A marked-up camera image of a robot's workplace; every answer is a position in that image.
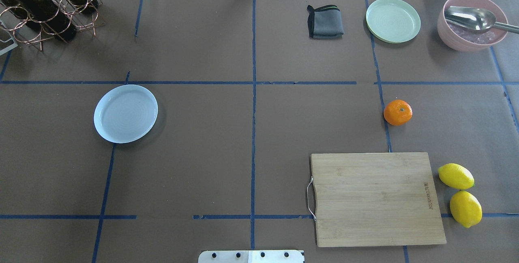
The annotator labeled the bamboo cutting board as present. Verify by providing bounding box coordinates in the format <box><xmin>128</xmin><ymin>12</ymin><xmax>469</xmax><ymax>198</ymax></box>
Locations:
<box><xmin>310</xmin><ymin>152</ymin><xmax>446</xmax><ymax>248</ymax></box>

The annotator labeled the light blue plate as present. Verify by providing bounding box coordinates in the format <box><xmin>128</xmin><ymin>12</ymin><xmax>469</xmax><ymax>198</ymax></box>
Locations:
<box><xmin>93</xmin><ymin>84</ymin><xmax>158</xmax><ymax>144</ymax></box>

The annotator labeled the lower yellow lemon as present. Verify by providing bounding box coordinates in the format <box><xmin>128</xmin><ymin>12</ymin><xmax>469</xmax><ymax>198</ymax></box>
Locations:
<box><xmin>449</xmin><ymin>190</ymin><xmax>483</xmax><ymax>228</ymax></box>

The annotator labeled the orange fruit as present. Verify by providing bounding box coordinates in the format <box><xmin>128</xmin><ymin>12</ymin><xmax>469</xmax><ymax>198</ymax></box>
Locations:
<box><xmin>383</xmin><ymin>99</ymin><xmax>413</xmax><ymax>126</ymax></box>

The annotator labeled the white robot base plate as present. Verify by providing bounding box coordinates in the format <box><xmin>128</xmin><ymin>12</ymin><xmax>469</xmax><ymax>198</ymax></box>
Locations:
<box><xmin>198</xmin><ymin>249</ymin><xmax>305</xmax><ymax>263</ymax></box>

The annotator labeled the pink bowl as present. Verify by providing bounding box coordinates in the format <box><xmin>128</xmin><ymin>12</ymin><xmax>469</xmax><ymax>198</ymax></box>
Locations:
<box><xmin>436</xmin><ymin>0</ymin><xmax>508</xmax><ymax>52</ymax></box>

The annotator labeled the yellow lemon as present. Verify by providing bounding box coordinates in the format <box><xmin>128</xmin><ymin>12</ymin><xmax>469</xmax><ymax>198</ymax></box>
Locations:
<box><xmin>438</xmin><ymin>163</ymin><xmax>475</xmax><ymax>190</ymax></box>
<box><xmin>449</xmin><ymin>190</ymin><xmax>483</xmax><ymax>228</ymax></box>

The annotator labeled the dark wine bottle left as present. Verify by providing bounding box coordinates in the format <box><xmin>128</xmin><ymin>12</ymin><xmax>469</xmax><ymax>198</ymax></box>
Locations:
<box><xmin>17</xmin><ymin>0</ymin><xmax>77</xmax><ymax>43</ymax></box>

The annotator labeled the metal spoon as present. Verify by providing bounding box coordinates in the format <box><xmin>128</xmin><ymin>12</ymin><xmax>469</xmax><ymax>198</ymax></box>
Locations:
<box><xmin>444</xmin><ymin>6</ymin><xmax>519</xmax><ymax>34</ymax></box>

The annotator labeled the upper yellow lemon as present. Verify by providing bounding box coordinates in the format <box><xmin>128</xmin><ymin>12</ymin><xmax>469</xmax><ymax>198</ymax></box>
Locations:
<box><xmin>438</xmin><ymin>163</ymin><xmax>475</xmax><ymax>190</ymax></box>

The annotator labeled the folded grey cloth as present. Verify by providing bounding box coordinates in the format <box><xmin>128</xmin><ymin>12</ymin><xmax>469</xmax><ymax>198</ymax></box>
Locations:
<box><xmin>307</xmin><ymin>5</ymin><xmax>344</xmax><ymax>39</ymax></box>

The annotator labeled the copper wire bottle rack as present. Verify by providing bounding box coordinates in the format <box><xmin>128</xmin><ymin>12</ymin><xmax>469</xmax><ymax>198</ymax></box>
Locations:
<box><xmin>1</xmin><ymin>0</ymin><xmax>106</xmax><ymax>51</ymax></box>

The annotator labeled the light green plate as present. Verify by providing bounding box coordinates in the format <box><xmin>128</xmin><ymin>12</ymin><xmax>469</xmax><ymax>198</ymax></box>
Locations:
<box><xmin>365</xmin><ymin>0</ymin><xmax>421</xmax><ymax>44</ymax></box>

